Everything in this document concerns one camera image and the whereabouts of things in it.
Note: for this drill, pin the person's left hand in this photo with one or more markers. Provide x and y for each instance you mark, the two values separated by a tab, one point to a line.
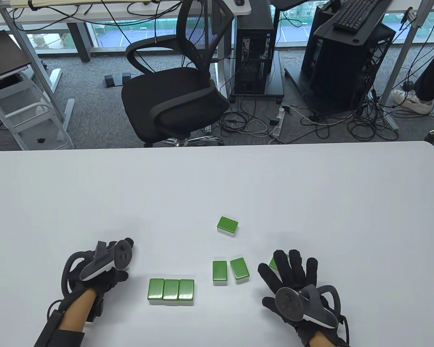
108	280

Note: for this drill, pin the person's right hand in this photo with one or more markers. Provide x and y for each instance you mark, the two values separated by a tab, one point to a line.
293	271

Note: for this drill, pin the person's left forearm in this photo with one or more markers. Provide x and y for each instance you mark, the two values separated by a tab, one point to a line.
79	311

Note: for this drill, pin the person's right forearm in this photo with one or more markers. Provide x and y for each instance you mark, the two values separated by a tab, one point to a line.
318	341

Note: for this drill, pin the grey hand controller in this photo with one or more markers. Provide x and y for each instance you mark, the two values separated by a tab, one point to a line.
289	303
101	262

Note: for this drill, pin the white power strip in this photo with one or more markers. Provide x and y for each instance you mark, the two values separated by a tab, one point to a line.
279	121

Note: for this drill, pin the white metal step stool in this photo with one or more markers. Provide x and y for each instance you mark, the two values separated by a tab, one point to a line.
29	133

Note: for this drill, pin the black wheeled cart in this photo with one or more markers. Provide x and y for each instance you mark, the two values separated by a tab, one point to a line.
275	79

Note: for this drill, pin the black mesh office chair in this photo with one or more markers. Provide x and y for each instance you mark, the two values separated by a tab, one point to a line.
173	94

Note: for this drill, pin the black open computer rack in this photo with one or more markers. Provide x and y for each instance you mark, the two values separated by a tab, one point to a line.
340	72

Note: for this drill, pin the black keyboard shelf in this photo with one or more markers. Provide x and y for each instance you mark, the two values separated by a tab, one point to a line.
329	32

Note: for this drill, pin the black flat panel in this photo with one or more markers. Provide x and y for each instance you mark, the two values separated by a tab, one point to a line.
3	54

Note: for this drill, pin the black computer tower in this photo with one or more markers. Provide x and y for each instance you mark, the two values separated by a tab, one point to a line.
253	21

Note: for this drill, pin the black keyboard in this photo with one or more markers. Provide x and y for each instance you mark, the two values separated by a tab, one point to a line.
358	14

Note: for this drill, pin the aluminium frame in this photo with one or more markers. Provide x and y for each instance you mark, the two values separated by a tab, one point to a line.
39	72
404	54

